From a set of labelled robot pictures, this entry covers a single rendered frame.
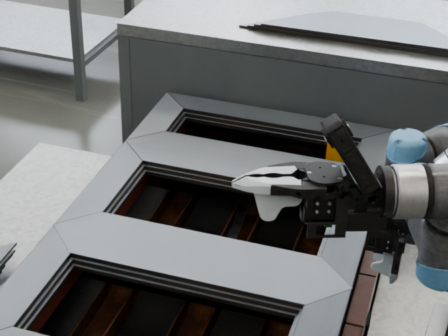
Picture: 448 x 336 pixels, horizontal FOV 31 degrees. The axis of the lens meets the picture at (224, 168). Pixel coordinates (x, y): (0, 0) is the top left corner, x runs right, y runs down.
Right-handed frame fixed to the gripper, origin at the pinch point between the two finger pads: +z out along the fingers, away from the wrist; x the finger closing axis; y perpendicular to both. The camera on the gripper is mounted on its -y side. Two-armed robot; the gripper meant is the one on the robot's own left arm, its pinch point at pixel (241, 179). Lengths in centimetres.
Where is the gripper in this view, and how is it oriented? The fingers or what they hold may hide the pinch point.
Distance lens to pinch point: 108.7
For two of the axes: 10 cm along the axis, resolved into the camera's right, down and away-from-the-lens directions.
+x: -0.6, -4.0, 9.1
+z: -10.0, 0.1, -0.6
